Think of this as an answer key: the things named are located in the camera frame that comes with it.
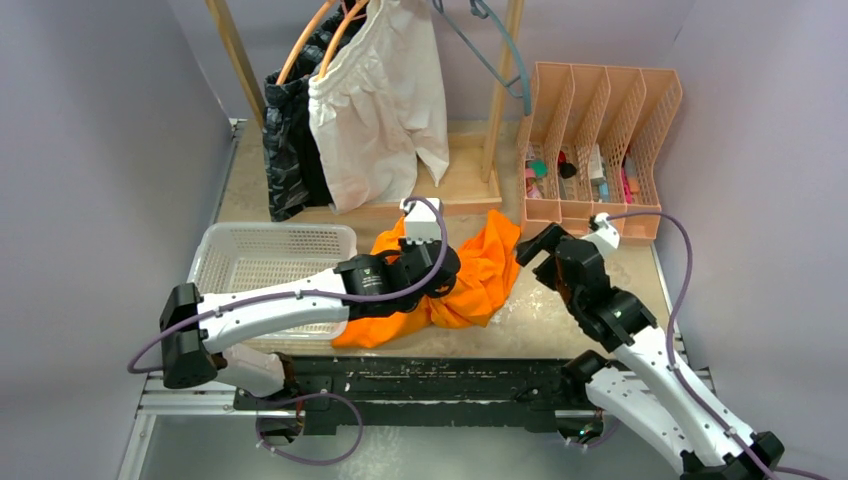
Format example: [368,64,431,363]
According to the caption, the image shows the orange shorts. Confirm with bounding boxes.
[331,210,521,349]

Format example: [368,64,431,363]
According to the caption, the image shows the pink plastic file organizer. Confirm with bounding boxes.
[516,62,683,245]

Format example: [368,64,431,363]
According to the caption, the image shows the white shorts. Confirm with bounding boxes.
[308,1,450,214]

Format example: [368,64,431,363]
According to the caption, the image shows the white plastic basket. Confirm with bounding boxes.
[188,222,357,353]

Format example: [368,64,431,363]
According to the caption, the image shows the grey-blue plastic hanger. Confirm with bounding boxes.
[431,0,533,117]

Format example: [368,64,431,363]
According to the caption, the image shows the orange hanger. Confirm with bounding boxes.
[316,0,369,79]
[275,0,336,85]

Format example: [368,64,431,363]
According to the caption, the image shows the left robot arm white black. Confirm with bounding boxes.
[159,241,461,409]

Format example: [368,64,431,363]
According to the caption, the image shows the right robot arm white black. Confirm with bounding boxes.
[516,214,785,479]

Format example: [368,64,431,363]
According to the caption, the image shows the dark camouflage shorts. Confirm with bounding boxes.
[262,8,345,222]

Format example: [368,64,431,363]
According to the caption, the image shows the pink small bottle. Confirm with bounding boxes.
[524,167,544,199]

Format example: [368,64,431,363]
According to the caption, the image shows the wooden clothes rack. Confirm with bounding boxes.
[206,0,532,216]

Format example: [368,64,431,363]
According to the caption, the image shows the green small item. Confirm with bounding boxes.
[527,160,548,178]

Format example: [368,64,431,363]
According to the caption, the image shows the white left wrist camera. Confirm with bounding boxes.
[399,197,443,245]

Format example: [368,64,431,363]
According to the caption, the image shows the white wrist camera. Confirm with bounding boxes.
[399,197,443,245]
[583,212,621,258]

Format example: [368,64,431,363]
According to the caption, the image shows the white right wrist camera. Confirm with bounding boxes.
[583,212,621,258]

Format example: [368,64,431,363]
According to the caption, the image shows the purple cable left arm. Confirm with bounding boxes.
[127,196,450,376]

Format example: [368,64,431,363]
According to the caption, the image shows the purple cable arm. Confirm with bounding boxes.
[606,211,833,480]
[127,196,450,376]

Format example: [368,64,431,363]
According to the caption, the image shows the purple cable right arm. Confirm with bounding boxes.
[606,211,833,480]

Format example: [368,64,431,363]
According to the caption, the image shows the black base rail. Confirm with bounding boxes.
[234,356,602,436]

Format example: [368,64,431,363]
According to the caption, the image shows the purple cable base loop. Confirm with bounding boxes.
[254,392,365,467]

